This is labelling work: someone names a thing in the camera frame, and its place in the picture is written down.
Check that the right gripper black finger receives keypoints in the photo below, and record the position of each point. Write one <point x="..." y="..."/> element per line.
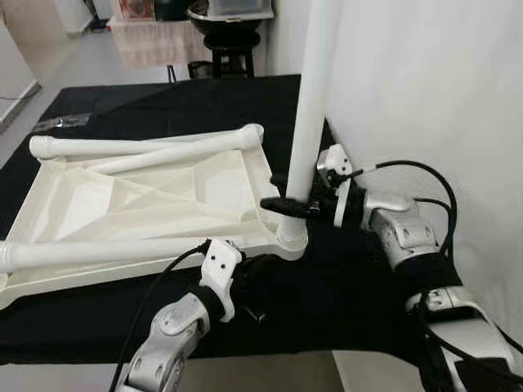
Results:
<point x="282" y="204"/>
<point x="279" y="177"/>

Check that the white plastic table leg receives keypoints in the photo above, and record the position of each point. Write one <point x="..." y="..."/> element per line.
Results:
<point x="106" y="149"/>
<point x="315" y="98"/>
<point x="196" y="147"/>
<point x="82" y="255"/>

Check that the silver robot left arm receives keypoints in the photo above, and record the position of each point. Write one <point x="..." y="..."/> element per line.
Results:
<point x="176" y="335"/>

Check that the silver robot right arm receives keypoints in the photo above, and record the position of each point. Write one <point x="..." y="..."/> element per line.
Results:
<point x="404" y="229"/>

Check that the black tablecloth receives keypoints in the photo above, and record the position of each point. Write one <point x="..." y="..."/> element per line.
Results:
<point x="343" y="302"/>

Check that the black round stool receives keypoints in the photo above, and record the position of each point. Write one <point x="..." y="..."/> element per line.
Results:
<point x="233" y="53"/>

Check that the white plastic table top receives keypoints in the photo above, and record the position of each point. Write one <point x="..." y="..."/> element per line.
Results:
<point x="122" y="204"/>

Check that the large black bowl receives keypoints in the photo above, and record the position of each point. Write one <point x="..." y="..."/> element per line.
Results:
<point x="229" y="20"/>

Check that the beige cloth covered table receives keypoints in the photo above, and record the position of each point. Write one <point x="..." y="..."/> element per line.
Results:
<point x="155" y="45"/>

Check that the red printed box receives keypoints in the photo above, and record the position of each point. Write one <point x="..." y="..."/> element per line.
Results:
<point x="135" y="8"/>

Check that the clear tape patch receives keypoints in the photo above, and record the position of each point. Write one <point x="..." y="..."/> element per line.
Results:
<point x="61" y="122"/>

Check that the white cabinet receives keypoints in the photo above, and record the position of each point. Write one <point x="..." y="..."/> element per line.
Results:
<point x="73" y="12"/>

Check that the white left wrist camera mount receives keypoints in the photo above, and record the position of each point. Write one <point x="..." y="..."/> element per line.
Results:
<point x="221" y="269"/>

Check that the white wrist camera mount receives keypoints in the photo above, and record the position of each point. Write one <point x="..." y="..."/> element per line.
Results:
<point x="221" y="269"/>
<point x="331" y="159"/>

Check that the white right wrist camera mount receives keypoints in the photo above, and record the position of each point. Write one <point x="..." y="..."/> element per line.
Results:
<point x="331" y="159"/>

